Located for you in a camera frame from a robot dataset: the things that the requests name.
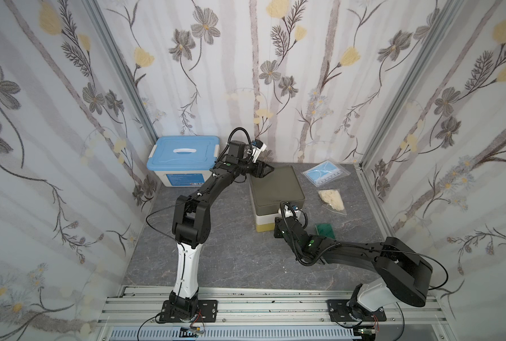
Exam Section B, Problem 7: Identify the white drawer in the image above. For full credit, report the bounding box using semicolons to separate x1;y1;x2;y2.
254;209;281;225

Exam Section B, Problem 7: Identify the olive green drawer cabinet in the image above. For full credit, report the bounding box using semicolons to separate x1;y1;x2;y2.
250;166;306;232

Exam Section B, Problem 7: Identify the green scouring sponge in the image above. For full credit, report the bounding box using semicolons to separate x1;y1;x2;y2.
315;223;335;240

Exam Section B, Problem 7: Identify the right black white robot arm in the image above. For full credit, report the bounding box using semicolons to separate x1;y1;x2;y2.
274;217;433;319

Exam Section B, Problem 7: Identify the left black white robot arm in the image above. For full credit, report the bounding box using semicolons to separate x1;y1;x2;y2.
169;139;274;320

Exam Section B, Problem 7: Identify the bag of cream latex gloves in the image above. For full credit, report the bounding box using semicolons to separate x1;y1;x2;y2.
318;190;347;215

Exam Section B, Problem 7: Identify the bag of blue face masks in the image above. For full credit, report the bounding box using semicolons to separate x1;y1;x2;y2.
302;160;350;188

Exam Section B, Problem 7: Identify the blue lidded storage box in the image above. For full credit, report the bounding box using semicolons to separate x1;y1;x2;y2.
147;136;220;187

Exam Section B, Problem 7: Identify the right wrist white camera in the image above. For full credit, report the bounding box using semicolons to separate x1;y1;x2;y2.
284;205;302;219

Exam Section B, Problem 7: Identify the wrist white camera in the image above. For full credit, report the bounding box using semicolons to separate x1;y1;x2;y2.
284;205;302;219
250;139;267;163

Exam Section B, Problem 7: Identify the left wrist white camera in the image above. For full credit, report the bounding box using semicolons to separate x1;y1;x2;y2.
250;139;267;163

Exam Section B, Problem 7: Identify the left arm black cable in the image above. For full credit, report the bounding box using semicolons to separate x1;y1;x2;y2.
145;202;186;244

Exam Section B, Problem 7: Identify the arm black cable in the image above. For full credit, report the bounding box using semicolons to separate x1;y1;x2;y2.
405;251;450;291
145;202;186;244

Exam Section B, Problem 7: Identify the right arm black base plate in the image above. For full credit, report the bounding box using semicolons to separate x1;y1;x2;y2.
326;299;387;324

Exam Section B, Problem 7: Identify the white slotted cable duct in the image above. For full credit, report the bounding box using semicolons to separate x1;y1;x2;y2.
105;325;362;340

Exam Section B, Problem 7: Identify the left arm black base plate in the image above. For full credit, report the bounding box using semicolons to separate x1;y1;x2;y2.
156;300;218;323

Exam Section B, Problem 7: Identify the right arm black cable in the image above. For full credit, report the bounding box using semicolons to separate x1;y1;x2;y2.
405;251;450;291

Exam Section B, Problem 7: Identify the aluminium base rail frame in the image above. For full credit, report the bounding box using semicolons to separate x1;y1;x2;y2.
93;286;457;340

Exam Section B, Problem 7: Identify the aluminium corner frame post right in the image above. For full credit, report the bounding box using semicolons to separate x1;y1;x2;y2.
357;1;464;171

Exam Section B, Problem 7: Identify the aluminium corner frame post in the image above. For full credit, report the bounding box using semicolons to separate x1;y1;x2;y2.
82;0;158;144
357;1;464;171

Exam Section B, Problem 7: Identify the aluminium corner frame post left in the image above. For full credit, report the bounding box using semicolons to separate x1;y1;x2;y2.
82;0;158;144

